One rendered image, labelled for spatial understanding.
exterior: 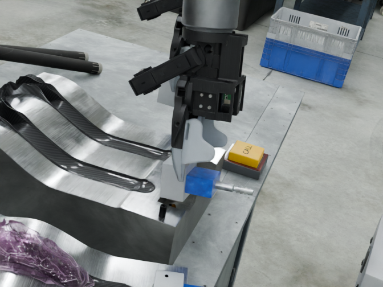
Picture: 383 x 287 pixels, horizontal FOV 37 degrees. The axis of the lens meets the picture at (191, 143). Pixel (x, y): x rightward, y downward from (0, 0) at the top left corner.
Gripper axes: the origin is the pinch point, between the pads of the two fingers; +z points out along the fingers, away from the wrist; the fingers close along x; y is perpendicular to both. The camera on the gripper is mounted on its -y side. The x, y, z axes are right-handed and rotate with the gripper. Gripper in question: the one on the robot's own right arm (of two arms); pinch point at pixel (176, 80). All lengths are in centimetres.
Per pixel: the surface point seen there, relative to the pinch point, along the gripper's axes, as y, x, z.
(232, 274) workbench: 15, 45, 78
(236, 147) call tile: 14.1, 1.9, 11.3
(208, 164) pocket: 12.8, -15.7, 6.8
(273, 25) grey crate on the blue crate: -25, 290, 64
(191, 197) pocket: 13.4, -26.5, 7.0
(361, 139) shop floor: 50, 216, 95
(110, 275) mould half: 9.3, -45.6, 9.4
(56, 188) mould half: -4.6, -35.8, 6.6
